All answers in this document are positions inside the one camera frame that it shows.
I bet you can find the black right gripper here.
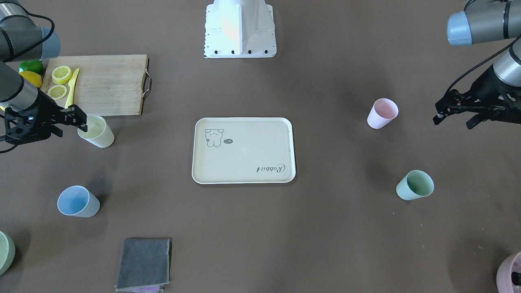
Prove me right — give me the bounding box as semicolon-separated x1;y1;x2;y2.
3;94;88;145

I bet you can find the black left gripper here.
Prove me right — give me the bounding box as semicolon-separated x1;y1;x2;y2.
432;66;521;130

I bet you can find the cream cup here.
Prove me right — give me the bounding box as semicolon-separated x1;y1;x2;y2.
77;115;115;148

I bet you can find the pink cup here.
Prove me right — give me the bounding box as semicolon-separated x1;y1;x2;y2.
367;98;399;129

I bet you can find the blue cup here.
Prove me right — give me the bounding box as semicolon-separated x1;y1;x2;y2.
57;186;100;218

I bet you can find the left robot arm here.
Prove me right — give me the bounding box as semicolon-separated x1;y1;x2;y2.
432;0;521;129

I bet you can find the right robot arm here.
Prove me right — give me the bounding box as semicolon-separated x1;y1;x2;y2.
0;0;88;148

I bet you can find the cream rabbit tray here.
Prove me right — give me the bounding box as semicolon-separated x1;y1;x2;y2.
192;117;296;185

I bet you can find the yellow plastic knife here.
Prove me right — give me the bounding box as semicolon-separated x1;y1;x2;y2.
64;68;80;108

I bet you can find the lemon half slice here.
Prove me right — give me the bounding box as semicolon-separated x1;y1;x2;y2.
51;66;72;85
47;85;68;101

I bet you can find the wooden cutting board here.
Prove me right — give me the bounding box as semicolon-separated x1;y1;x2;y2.
40;55;150;116

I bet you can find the whole yellow lemon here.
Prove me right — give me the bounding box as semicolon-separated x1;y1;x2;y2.
19;71;42;88

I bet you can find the green lime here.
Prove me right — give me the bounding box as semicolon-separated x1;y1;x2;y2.
18;60;43;74

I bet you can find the green cup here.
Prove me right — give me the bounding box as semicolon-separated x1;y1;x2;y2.
396;169;435;201

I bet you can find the light green bowl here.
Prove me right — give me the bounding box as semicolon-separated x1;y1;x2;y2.
0;231;15;275

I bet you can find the grey folded cloth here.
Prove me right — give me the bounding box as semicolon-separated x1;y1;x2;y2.
115;238;171;293

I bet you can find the pink bowl with ice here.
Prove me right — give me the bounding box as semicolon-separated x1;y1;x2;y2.
496;252;521;293

